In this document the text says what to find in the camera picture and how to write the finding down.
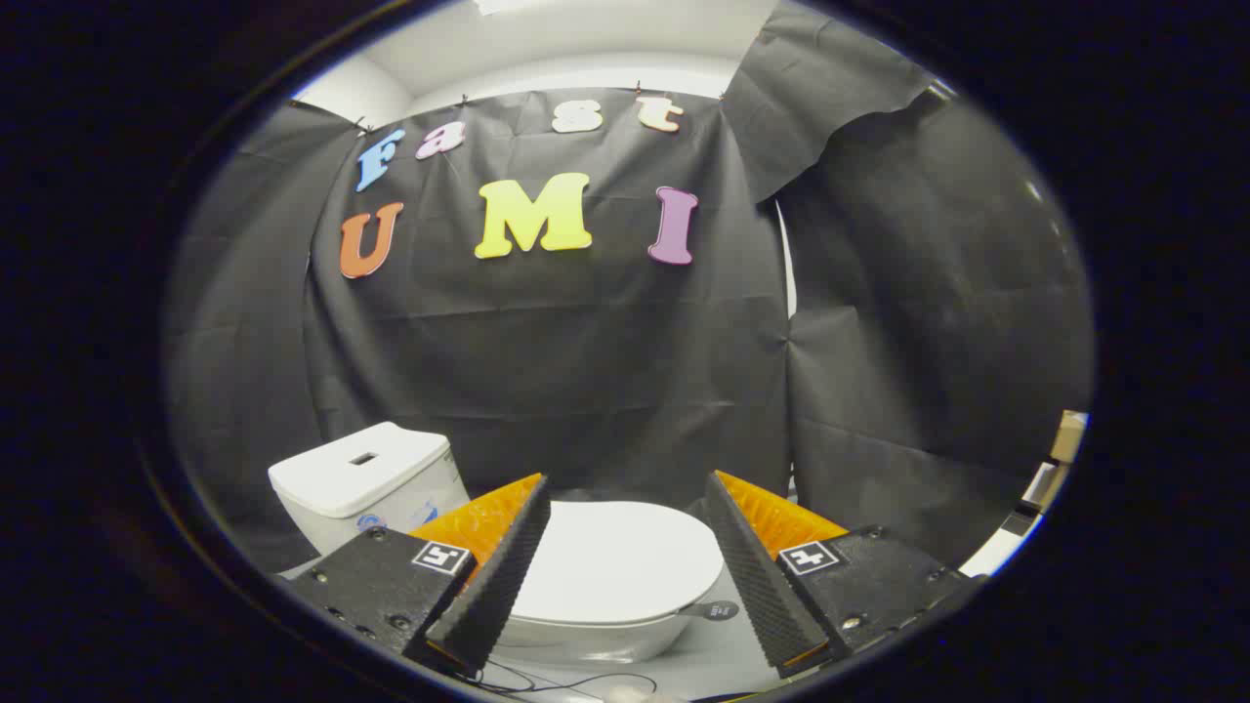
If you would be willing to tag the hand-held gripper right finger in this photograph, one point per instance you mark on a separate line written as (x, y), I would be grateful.
(762, 576)

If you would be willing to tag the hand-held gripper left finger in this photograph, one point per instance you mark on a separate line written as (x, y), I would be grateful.
(498, 576)

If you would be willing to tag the white toilet lid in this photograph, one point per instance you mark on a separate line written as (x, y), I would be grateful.
(625, 557)

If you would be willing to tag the white toilet bowl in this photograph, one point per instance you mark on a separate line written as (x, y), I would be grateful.
(596, 640)

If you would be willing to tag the white toilet tank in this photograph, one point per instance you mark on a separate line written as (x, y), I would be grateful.
(361, 483)

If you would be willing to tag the black backdrop cloth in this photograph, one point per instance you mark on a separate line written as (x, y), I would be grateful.
(586, 361)

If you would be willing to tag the white shelf board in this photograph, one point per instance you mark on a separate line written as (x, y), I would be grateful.
(1001, 547)

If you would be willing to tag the cardboard box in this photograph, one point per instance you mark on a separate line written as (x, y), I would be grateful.
(1069, 434)

